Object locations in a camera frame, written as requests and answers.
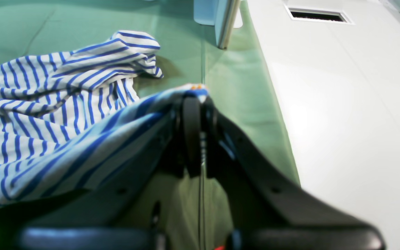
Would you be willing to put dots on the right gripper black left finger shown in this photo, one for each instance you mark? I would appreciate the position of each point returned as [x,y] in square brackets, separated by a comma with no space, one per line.
[88,222]

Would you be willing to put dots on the light grey plastic bin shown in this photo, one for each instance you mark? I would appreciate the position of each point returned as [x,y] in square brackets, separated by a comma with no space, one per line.
[223,15]

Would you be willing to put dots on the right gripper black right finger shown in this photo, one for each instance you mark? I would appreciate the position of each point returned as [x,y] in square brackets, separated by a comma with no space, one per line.
[268,210]

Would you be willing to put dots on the blue white striped t-shirt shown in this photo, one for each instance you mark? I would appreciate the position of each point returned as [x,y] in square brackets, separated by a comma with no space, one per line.
[66,117]

